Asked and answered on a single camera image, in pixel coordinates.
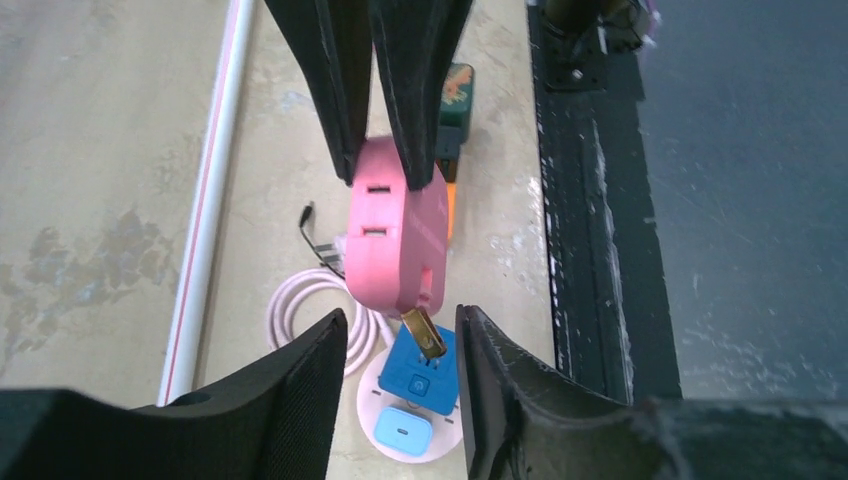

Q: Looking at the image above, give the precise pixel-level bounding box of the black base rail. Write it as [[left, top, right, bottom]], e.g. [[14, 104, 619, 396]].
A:
[[527, 1, 682, 404]]

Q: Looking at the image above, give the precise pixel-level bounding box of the black power adapter with cord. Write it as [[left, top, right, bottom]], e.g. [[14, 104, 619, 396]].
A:
[[298, 123, 465, 281]]

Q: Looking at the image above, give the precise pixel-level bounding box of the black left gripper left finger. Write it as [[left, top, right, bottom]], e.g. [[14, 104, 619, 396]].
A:
[[1, 309, 348, 479]]

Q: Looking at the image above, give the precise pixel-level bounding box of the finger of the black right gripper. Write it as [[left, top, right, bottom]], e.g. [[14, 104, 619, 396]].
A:
[[265, 0, 372, 186], [368, 0, 473, 191]]

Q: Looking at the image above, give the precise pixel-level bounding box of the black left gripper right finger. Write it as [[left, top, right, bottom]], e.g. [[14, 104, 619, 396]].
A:
[[455, 305, 847, 479]]

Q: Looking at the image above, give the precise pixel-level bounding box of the blue cube socket adapter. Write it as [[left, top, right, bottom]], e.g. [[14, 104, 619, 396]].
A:
[[378, 326, 459, 416]]

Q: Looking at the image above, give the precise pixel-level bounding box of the pink small charger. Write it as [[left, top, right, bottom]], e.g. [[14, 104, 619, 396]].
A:
[[344, 137, 449, 359]]

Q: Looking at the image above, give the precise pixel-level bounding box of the pink power cord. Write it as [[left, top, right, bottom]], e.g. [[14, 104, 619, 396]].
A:
[[266, 233, 397, 379]]

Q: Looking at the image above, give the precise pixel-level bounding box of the orange power strip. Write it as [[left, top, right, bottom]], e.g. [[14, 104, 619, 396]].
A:
[[437, 158, 459, 240]]

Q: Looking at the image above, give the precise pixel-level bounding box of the dark green cube plug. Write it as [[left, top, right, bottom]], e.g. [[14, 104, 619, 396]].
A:
[[439, 63, 475, 143]]

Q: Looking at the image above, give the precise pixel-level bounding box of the pink round socket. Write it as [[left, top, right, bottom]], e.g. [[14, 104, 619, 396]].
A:
[[356, 349, 463, 464]]

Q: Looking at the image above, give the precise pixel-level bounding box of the white PVC pipe frame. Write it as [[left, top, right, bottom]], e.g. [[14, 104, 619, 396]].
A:
[[156, 0, 256, 407]]

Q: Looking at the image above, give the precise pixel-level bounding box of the light blue USB charger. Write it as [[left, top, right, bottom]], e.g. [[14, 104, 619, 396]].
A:
[[373, 406, 433, 457]]

